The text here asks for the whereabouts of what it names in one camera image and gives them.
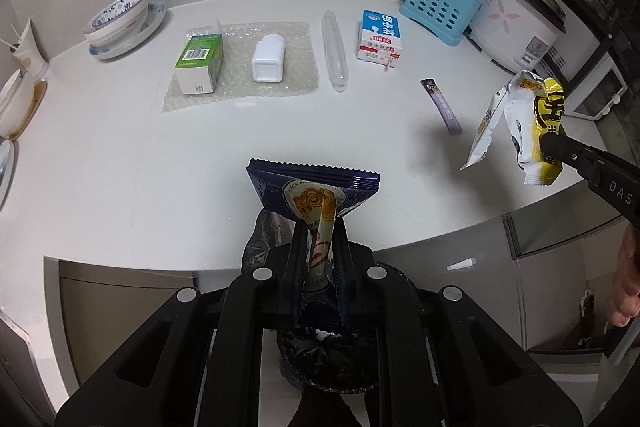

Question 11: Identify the yellow white snack wrapper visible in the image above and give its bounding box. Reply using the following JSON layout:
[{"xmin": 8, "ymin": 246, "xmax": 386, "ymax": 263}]
[{"xmin": 461, "ymin": 70, "xmax": 565, "ymax": 185}]

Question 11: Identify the blue snack wrapper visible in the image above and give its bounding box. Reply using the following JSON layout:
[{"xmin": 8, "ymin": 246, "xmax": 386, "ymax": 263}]
[{"xmin": 246, "ymin": 158, "xmax": 380, "ymax": 291}]

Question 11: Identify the purple stick sachet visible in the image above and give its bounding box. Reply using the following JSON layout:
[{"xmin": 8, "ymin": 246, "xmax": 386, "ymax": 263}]
[{"xmin": 420, "ymin": 79, "xmax": 462, "ymax": 135}]

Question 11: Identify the clear plastic tube wrapper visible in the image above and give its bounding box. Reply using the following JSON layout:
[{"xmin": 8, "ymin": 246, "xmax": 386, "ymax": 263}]
[{"xmin": 321, "ymin": 10, "xmax": 348, "ymax": 93}]

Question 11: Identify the blue white milk carton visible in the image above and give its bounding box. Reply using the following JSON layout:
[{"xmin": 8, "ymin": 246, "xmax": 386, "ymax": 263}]
[{"xmin": 356, "ymin": 10, "xmax": 402, "ymax": 68}]

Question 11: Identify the white pill bottle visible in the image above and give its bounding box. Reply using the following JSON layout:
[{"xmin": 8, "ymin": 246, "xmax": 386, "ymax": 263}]
[{"xmin": 252, "ymin": 34, "xmax": 286, "ymax": 83}]

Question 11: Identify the green white medicine box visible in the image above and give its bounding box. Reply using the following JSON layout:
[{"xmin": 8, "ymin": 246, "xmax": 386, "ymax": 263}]
[{"xmin": 174, "ymin": 20, "xmax": 224, "ymax": 95}]

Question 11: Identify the black trash bin with bag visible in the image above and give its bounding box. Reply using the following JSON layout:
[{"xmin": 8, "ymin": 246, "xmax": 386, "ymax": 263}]
[{"xmin": 242, "ymin": 210, "xmax": 406, "ymax": 395}]

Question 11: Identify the person's right hand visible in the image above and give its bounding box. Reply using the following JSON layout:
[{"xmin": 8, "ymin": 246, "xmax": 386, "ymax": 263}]
[{"xmin": 608, "ymin": 223, "xmax": 640, "ymax": 327}]

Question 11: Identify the white microwave oven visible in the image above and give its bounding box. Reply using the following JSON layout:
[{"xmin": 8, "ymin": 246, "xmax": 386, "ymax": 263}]
[{"xmin": 536, "ymin": 17, "xmax": 627, "ymax": 121}]

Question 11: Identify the white rice cooker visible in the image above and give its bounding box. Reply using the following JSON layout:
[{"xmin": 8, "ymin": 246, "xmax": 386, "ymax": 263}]
[{"xmin": 469, "ymin": 0, "xmax": 566, "ymax": 72}]

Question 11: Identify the blue utensil holder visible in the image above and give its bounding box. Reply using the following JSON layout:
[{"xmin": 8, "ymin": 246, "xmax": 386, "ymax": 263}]
[{"xmin": 399, "ymin": 0, "xmax": 483, "ymax": 46}]

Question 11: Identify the bubble wrap sheet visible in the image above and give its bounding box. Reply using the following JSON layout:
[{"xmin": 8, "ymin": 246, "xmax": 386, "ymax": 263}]
[{"xmin": 163, "ymin": 22, "xmax": 319, "ymax": 113}]

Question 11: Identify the blue white porcelain plate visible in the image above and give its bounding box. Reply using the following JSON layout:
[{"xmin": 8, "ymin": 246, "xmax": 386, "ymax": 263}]
[{"xmin": 88, "ymin": 2, "xmax": 167, "ymax": 61}]

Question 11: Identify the patterned plate at edge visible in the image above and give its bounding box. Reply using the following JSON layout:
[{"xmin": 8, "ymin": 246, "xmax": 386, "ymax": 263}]
[{"xmin": 0, "ymin": 138, "xmax": 15, "ymax": 207}]

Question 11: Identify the blue white porcelain bowl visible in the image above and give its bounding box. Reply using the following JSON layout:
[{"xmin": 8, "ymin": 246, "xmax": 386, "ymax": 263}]
[{"xmin": 84, "ymin": 0, "xmax": 149, "ymax": 46}]

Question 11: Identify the white cup with sticks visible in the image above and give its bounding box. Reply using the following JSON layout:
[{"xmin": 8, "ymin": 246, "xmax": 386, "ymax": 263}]
[{"xmin": 1, "ymin": 18, "xmax": 49, "ymax": 79}]

